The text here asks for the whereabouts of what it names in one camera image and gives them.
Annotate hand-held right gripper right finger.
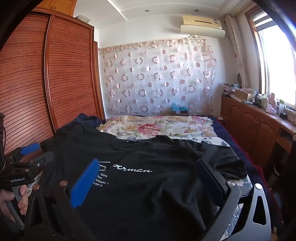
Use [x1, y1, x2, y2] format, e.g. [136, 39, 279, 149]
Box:
[195, 159, 272, 241]

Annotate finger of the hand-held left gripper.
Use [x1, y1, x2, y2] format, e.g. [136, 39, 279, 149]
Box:
[14, 152, 55, 171]
[9, 142, 41, 163]

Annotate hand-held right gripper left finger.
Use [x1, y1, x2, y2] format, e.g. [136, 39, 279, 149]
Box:
[24, 158, 100, 241]

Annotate black t-shirt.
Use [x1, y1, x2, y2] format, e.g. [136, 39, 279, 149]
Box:
[40, 122, 249, 241]

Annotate folded navy clothes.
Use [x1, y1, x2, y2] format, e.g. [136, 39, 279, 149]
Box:
[74, 113, 102, 130]

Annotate person's left hand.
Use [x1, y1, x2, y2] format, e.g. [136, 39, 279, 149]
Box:
[0, 185, 29, 218]

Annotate blue floral white sheet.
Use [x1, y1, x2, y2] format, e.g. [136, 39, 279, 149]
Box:
[25, 134, 255, 241]

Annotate long wooden cabinet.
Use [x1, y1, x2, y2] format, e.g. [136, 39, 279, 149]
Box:
[221, 95, 296, 163]

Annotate red-brown wooden wardrobe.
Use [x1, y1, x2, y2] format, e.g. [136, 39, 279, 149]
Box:
[0, 0, 107, 163]

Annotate small blue box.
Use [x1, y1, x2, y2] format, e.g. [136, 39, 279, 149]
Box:
[171, 103, 189, 116]

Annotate floral satin quilt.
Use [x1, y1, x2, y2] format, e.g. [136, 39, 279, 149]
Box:
[102, 115, 219, 141]

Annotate open cardboard box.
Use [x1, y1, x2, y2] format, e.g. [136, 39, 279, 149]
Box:
[235, 89, 255, 100]

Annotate pile of light cloths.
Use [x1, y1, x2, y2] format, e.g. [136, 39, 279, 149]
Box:
[222, 83, 241, 96]

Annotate pink figurine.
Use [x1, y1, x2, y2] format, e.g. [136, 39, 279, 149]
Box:
[266, 93, 277, 114]

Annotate sheer circle-patterned curtain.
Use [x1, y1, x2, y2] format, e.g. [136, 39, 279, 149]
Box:
[98, 37, 218, 116]

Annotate tied pale window curtain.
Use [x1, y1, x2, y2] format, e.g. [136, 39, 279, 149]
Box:
[225, 15, 249, 88]

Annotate wooden-framed window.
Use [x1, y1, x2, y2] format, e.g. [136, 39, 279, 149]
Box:
[246, 9, 296, 112]

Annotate white wall air conditioner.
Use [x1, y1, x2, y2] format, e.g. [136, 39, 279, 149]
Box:
[180, 15, 226, 39]

